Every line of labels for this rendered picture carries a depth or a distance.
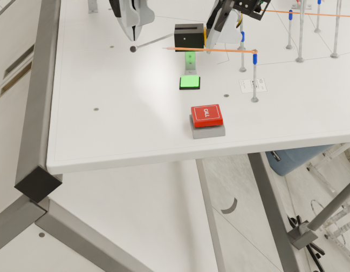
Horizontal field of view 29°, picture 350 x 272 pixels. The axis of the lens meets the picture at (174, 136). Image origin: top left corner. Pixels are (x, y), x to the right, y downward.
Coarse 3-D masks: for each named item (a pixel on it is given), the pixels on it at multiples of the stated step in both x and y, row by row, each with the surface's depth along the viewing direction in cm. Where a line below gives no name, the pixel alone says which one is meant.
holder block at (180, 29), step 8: (176, 24) 132; (184, 24) 132; (192, 24) 132; (200, 24) 132; (176, 32) 130; (184, 32) 129; (192, 32) 129; (200, 32) 129; (176, 40) 130; (184, 40) 130; (192, 40) 130; (200, 40) 130; (200, 48) 131
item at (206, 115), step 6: (192, 108) 118; (198, 108) 118; (204, 108) 118; (210, 108) 118; (216, 108) 118; (192, 114) 117; (198, 114) 116; (204, 114) 116; (210, 114) 116; (216, 114) 116; (198, 120) 115; (204, 120) 115; (210, 120) 115; (216, 120) 115; (222, 120) 115; (198, 126) 115; (204, 126) 115
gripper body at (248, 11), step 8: (224, 0) 123; (232, 0) 123; (240, 0) 124; (248, 0) 124; (256, 0) 124; (264, 0) 123; (232, 8) 125; (240, 8) 125; (248, 8) 125; (256, 8) 125; (264, 8) 124; (256, 16) 125
